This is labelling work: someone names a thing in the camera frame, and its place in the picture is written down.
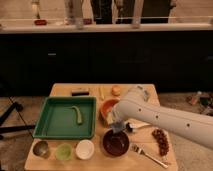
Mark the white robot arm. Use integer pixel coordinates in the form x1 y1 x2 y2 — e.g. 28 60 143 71
106 85 213 149

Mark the orange bowl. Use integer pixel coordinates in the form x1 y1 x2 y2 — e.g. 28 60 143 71
100 99 119 121

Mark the purple bowl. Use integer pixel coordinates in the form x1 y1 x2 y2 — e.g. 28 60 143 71
103 130 130 157

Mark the white small bowl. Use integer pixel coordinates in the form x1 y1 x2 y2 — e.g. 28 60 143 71
75 140 95 160

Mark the small orange toy fruit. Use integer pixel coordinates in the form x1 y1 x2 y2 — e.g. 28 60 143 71
111 85 121 96

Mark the pale yellow stick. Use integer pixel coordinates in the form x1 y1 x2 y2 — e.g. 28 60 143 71
99 86 105 101

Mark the green toy vegetable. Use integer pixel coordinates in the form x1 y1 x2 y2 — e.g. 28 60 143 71
71 106 83 125

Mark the silver fork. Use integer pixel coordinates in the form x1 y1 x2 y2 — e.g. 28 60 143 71
131 144 169 169

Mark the green plastic tray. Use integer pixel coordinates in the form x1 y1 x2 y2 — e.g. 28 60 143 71
33 97 96 140

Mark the green small cup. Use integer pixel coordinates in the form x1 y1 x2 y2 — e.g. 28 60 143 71
55 143 72 161

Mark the black tripod stand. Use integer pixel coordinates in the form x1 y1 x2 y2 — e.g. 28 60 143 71
0 76 36 140

